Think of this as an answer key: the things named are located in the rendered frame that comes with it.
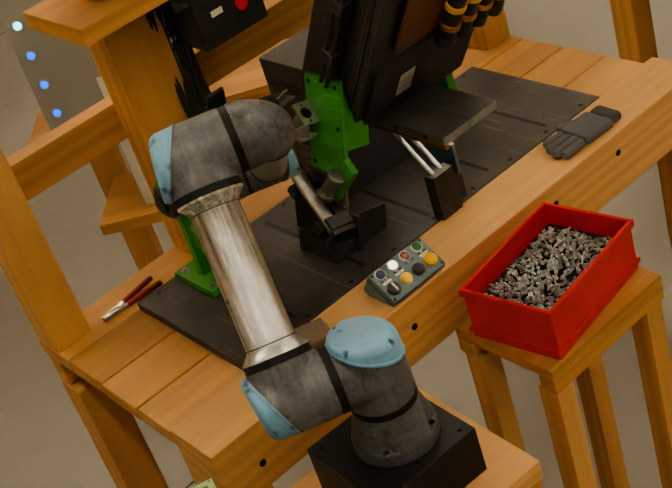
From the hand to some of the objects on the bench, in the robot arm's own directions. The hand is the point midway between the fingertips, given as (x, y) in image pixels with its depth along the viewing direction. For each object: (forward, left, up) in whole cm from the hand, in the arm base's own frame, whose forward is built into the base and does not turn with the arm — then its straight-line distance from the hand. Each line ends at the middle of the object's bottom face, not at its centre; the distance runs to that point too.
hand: (300, 118), depth 264 cm
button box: (-28, +2, -33) cm, 44 cm away
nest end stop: (-9, +4, -27) cm, 29 cm away
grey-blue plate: (-10, -24, -29) cm, 39 cm away
